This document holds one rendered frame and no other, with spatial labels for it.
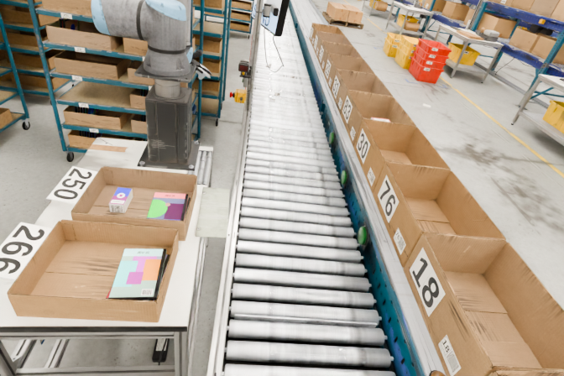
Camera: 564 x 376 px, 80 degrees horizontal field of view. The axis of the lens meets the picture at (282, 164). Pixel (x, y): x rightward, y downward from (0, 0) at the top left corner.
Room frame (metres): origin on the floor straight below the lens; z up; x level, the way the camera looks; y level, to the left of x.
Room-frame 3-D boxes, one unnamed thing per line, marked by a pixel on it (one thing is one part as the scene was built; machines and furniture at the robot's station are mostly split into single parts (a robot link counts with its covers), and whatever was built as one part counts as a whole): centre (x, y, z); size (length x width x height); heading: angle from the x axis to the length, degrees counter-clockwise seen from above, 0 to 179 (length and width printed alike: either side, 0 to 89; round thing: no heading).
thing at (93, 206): (0.95, 0.51, 0.80); 0.38 x 0.28 x 0.10; 99
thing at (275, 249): (0.92, -0.13, 0.72); 0.52 x 0.05 x 0.05; 98
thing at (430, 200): (1.01, -0.58, 0.96); 0.39 x 0.29 x 0.17; 8
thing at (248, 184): (1.31, -0.08, 0.72); 0.52 x 0.05 x 0.05; 98
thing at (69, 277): (0.64, 0.47, 0.80); 0.38 x 0.28 x 0.10; 99
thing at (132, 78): (2.33, 0.99, 0.79); 0.40 x 0.30 x 0.10; 99
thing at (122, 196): (0.96, 0.59, 0.78); 0.10 x 0.06 x 0.05; 9
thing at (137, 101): (2.34, 0.99, 0.59); 0.40 x 0.30 x 0.10; 96
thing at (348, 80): (2.18, -0.42, 0.97); 0.39 x 0.29 x 0.17; 8
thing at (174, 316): (0.96, 0.57, 0.74); 1.00 x 0.58 x 0.03; 12
